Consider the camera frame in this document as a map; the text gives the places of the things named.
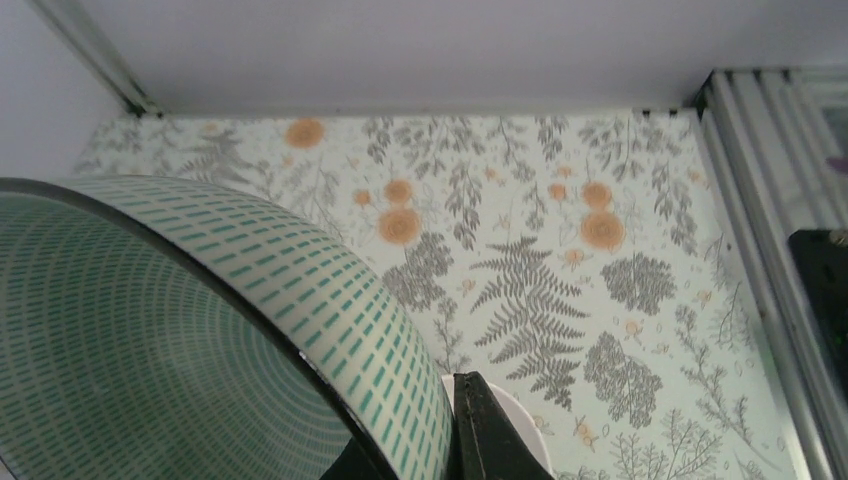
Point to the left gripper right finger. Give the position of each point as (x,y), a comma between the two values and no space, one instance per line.
(490,437)

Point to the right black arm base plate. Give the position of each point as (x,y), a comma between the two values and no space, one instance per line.
(820,258)

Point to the pale green bowl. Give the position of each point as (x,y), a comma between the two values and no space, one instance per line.
(163,328)

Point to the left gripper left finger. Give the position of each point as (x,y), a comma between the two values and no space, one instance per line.
(352,464)

